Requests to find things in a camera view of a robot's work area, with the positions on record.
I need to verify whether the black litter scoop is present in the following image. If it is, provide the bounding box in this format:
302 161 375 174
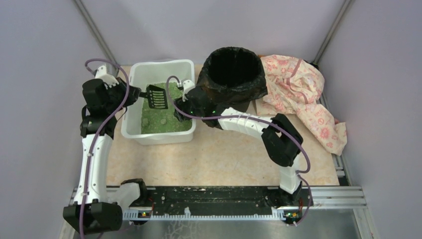
139 85 168 110

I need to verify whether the white plastic litter box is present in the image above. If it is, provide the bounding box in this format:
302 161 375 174
121 59 197 145

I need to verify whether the black trash bin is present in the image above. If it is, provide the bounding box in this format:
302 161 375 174
227 101 250 113

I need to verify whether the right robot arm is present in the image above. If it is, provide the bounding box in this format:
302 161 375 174
172 87 306 194

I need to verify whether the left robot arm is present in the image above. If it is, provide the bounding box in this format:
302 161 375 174
63 77 149 238

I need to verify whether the black garbage bag liner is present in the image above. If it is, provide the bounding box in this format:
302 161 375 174
196 46 268 105

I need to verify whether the pink floral cloth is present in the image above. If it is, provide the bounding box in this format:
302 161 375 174
255 55 347 156

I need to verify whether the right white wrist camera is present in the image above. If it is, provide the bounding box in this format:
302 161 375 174
177 79 196 102

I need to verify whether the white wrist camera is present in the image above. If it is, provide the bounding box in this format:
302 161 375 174
95 64 119 89
177 79 196 102

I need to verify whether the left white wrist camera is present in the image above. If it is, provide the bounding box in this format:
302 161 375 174
95 64 119 89

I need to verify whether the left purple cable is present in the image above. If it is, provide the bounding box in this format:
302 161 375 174
79 58 130 239

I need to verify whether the purple cable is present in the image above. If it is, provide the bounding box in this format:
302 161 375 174
79 58 130 239
165 76 312 227

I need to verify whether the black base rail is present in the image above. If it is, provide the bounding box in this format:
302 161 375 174
71 179 317 222

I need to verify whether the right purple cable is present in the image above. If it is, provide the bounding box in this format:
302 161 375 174
165 76 312 227

